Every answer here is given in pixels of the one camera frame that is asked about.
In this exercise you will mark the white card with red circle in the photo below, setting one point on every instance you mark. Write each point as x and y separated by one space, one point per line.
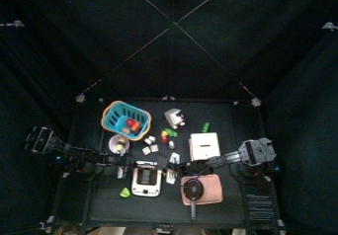
169 177

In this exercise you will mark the white sushi roll black stripes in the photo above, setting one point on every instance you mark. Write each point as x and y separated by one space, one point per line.
173 158

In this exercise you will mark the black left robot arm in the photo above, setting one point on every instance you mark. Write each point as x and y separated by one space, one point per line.
56 145

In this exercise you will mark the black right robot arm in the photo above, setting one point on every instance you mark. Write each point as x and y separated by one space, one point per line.
249 151

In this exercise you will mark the light green toy food piece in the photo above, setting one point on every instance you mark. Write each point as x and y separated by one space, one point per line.
125 193

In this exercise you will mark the white toy utensil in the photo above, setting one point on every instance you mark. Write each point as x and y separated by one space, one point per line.
120 172

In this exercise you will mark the yellow toy food slice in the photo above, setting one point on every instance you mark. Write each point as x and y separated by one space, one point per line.
119 145

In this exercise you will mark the pink toy bowl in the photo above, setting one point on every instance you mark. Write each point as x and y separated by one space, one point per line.
119 144

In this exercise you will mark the white toy bottle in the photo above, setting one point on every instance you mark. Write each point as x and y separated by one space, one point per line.
171 144

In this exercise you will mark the white toy kitchen scale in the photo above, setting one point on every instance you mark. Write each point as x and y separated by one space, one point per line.
145 178

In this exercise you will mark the red toy bottle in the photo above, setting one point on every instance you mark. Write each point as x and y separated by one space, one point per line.
164 139

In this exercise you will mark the white bowl with black lid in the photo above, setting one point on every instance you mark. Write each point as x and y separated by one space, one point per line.
192 190

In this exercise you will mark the wooden box red front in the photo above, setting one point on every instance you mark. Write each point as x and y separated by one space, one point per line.
204 145

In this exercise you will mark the yellow toy block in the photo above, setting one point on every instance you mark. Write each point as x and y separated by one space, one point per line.
164 133

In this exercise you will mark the orange toy food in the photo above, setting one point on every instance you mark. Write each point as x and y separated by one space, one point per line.
136 126

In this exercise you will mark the red toy food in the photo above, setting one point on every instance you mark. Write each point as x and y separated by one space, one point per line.
131 122

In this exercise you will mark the teal basket orange rim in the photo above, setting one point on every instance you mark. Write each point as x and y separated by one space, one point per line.
127 119

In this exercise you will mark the green toy vegetable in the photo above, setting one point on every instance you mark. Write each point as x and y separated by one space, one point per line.
204 127

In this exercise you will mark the white toy knife block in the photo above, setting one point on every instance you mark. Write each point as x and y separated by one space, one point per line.
173 117

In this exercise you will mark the black ribbed base plate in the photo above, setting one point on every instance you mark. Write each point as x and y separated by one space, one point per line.
259 207

